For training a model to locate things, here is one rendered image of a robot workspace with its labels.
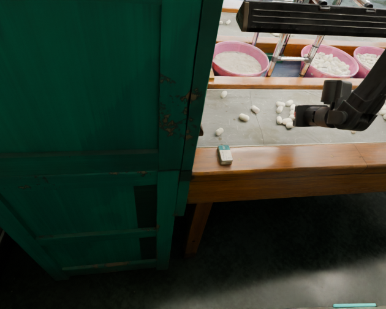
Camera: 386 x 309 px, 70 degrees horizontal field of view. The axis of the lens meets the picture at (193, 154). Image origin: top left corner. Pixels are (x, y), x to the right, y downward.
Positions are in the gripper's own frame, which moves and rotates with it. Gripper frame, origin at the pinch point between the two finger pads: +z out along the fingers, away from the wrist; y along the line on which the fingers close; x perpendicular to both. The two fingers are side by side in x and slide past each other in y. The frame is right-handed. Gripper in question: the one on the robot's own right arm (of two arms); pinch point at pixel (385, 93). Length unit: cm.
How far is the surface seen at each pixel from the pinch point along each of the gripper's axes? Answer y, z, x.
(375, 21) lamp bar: 22.3, -14.9, -20.8
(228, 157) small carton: 67, -16, 20
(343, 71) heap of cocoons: -2.1, 27.7, -10.4
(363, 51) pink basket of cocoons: -20.4, 38.6, -21.8
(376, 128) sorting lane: 4.2, -2.6, 13.0
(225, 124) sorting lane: 63, 0, 12
